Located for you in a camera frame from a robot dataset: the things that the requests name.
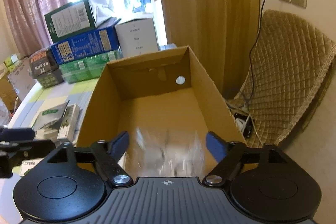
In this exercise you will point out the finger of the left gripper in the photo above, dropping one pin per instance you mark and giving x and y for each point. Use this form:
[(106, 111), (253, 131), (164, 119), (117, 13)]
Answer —
[(27, 149), (16, 134)]

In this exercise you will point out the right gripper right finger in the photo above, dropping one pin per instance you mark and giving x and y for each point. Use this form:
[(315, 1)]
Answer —
[(227, 155)]

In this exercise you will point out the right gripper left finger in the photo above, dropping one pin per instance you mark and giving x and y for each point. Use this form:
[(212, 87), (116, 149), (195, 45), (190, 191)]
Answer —
[(107, 155)]

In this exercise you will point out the silver green foil pouch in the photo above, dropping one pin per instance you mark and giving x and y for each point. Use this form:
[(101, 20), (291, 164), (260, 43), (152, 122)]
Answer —
[(50, 116)]

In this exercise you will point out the clear plastic clip holder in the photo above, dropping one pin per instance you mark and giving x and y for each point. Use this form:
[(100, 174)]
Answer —
[(165, 153)]

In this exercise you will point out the white ointment box bird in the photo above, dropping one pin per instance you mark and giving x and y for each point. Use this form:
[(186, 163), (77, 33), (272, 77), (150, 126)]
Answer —
[(67, 127)]

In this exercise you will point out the white green medicine box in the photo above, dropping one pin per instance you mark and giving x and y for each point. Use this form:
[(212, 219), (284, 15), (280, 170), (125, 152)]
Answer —
[(28, 165)]

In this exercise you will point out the white power adapter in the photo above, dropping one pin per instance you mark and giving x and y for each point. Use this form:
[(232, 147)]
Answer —
[(47, 134)]

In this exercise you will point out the floor power strip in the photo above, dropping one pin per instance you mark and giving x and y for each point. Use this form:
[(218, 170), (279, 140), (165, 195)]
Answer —
[(245, 124)]

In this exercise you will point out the brown cardboard box floor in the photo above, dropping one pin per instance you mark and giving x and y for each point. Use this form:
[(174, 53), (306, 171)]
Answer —
[(8, 94)]

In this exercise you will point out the checked tablecloth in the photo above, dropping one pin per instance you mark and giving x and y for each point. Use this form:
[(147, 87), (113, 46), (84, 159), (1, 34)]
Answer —
[(37, 100)]

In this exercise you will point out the white paper shopping bag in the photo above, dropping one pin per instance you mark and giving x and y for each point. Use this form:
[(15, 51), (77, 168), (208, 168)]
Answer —
[(21, 79)]

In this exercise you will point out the green tissue packs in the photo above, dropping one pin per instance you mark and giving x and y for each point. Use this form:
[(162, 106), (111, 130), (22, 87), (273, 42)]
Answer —
[(11, 63)]

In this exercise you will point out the black food container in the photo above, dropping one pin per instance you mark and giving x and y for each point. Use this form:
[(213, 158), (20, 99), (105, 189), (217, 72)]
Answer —
[(44, 68)]

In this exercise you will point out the large brown cardboard box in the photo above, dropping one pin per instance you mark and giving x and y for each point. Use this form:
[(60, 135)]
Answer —
[(164, 90)]

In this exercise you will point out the green shrink-wrapped pack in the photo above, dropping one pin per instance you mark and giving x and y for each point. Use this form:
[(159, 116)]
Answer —
[(89, 67)]

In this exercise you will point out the quilted tan chair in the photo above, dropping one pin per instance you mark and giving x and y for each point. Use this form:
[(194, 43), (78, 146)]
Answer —
[(289, 66)]

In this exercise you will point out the blue carton box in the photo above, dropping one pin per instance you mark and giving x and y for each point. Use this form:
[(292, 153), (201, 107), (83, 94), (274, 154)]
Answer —
[(100, 40)]

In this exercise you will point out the white carton box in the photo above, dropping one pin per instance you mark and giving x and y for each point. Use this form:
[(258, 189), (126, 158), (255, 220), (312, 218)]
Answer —
[(137, 36)]

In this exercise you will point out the dark green carton box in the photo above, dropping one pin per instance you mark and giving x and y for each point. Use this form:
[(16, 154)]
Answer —
[(69, 20)]

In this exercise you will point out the wooden door panel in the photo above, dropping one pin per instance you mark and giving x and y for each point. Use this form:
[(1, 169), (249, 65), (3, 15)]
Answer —
[(220, 33)]

